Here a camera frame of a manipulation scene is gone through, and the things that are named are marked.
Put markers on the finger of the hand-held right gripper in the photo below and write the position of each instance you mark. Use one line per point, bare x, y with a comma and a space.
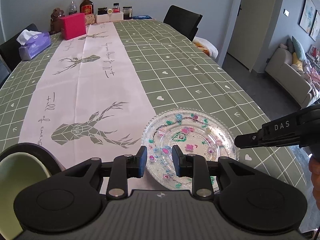
265, 135

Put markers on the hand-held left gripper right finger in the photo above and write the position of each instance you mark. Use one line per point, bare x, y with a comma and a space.
178, 162

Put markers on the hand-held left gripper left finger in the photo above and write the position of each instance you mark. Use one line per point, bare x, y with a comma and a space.
142, 162

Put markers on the clear floral glass plate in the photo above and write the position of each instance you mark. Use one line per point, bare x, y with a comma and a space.
190, 140
156, 172

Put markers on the green ceramic bowl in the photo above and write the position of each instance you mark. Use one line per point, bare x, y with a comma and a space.
15, 182

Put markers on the person's right hand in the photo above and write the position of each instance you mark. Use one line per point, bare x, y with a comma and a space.
315, 180

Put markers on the pink blanket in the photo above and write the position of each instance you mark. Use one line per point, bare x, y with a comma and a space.
312, 75

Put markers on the beige sofa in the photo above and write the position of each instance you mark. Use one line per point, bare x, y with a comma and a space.
287, 77

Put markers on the teal cushion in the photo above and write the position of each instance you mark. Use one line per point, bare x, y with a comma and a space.
298, 47

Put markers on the green checked tablecloth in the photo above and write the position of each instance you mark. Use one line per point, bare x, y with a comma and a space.
175, 67

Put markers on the white deer print table runner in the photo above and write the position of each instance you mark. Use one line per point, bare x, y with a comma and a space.
82, 85

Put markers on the white cloth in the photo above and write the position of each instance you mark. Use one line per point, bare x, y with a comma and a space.
207, 46

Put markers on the white door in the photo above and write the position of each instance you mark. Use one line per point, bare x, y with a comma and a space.
252, 25

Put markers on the black chair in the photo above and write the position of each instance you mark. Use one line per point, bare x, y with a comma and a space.
15, 48
183, 21

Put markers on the blue packet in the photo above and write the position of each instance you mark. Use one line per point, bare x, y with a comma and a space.
142, 17

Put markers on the white storage box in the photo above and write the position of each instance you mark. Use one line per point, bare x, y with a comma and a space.
110, 17

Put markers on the dark glass jar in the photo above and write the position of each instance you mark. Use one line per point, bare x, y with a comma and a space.
127, 12
102, 10

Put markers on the red box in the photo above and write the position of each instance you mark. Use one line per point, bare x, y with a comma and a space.
73, 26

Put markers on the red label jar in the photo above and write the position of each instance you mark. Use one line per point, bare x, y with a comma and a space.
116, 7

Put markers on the purple tissue box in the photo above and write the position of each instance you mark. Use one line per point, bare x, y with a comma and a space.
33, 46

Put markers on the brown liquor bottle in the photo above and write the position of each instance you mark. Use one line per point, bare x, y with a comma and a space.
86, 5

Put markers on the brown figurine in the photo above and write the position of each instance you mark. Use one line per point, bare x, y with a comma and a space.
56, 18

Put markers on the clear water bottle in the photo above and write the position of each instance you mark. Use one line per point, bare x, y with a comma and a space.
72, 6

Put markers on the framed wall picture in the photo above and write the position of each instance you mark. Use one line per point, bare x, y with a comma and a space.
306, 12
316, 26

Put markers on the wall light switch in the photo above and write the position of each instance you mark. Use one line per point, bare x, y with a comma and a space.
286, 12

